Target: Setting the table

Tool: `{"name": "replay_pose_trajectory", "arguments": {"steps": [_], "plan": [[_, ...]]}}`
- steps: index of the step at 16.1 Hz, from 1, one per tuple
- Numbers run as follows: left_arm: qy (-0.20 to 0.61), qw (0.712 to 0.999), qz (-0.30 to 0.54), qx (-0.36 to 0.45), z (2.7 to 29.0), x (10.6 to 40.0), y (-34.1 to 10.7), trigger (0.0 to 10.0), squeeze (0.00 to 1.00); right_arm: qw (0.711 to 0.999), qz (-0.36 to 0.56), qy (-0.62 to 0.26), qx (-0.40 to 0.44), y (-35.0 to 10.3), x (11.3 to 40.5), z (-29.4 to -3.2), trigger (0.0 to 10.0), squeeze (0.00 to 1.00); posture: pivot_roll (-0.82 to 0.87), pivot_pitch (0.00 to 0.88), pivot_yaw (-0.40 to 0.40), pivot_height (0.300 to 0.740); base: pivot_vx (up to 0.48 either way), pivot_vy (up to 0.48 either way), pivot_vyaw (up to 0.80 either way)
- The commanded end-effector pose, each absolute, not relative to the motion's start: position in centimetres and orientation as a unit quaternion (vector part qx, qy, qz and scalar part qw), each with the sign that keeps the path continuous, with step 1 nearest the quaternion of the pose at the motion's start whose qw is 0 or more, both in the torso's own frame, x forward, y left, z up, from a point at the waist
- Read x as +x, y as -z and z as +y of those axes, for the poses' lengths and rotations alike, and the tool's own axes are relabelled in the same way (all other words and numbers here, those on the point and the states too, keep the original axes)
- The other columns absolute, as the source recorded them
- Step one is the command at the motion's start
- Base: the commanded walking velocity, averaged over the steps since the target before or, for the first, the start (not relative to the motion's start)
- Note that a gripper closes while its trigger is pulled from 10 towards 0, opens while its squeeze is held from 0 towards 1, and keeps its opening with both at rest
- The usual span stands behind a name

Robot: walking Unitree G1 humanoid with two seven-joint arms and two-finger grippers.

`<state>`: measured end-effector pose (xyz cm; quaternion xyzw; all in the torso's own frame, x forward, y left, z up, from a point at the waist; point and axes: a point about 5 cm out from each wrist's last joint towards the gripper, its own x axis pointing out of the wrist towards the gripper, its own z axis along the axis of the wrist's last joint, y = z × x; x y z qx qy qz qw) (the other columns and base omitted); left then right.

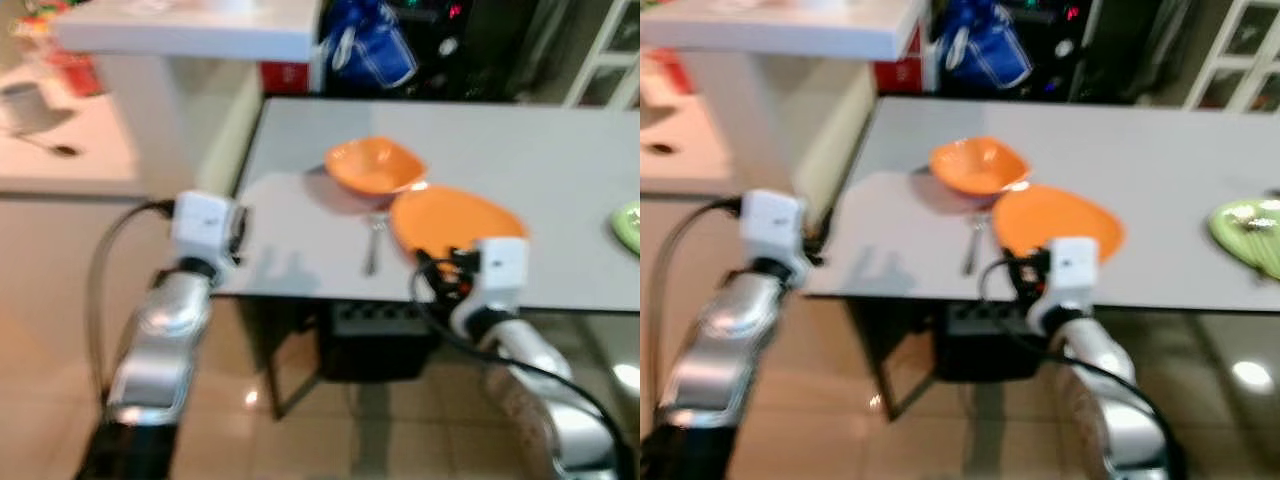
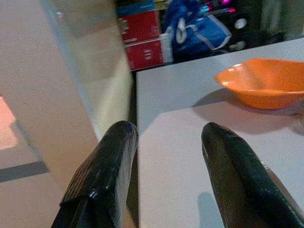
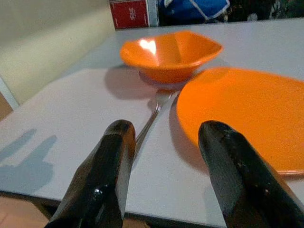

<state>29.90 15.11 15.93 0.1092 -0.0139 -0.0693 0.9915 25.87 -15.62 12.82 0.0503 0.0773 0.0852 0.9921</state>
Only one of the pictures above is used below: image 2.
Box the blue and white bag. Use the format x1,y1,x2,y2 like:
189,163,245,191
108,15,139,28
162,0,232,54

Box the blue cardboard box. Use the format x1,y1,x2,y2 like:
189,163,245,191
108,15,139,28
115,0,157,17

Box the white round object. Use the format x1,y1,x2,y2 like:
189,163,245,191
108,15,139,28
229,40,246,51
234,18,247,29

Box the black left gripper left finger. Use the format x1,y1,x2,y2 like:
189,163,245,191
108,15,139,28
51,120,139,228

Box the white plastic container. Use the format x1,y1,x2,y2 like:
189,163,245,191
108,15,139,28
159,33,174,64

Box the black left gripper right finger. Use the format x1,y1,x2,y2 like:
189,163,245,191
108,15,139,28
201,122,304,228

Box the red cardboard box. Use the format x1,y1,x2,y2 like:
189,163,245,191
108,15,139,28
117,9,162,45
124,39,166,71

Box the orange plastic bowl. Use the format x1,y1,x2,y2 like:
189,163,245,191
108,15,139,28
214,57,304,110

